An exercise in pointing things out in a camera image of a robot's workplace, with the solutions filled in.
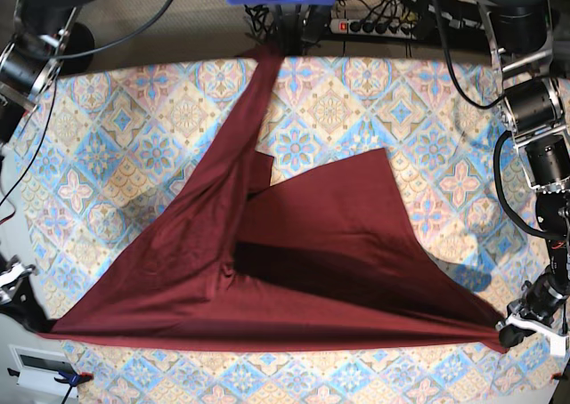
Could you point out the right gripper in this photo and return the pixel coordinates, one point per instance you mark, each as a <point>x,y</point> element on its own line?
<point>23,306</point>

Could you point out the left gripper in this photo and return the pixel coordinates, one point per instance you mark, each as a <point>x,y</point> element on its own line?
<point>532,313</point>

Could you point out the maroon t-shirt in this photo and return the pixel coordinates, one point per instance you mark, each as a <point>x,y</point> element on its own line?
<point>324,261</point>

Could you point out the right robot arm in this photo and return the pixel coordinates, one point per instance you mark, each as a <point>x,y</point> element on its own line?
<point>45,33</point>

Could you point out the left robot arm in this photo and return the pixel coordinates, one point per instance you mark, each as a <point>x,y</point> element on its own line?
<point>521,44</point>

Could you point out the white floor vent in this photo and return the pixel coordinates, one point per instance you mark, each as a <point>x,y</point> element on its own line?
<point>30,358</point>

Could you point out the blue clamp lower left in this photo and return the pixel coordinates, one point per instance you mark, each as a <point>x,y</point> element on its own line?
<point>67,379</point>

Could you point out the patterned tablecloth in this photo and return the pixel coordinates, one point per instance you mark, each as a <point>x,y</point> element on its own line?
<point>105,153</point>

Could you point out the black round stool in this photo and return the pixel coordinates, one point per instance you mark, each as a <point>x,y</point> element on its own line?
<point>81,40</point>

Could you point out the white power strip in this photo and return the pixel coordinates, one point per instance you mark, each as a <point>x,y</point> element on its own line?
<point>392,29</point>

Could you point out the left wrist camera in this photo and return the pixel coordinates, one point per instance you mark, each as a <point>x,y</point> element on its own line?
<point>559,345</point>

